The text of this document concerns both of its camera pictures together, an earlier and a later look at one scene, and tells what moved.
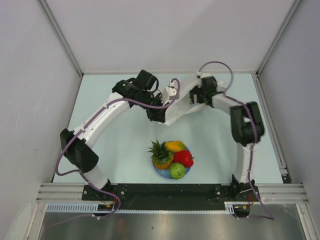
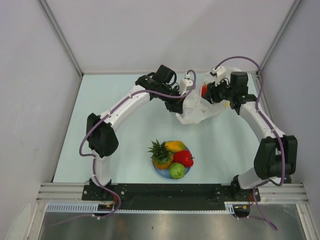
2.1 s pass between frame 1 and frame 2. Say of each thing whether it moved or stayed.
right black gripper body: moved
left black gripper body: moved
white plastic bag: moved
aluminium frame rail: stayed
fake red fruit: stayed
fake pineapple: stayed
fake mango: stayed
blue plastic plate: stayed
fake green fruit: stayed
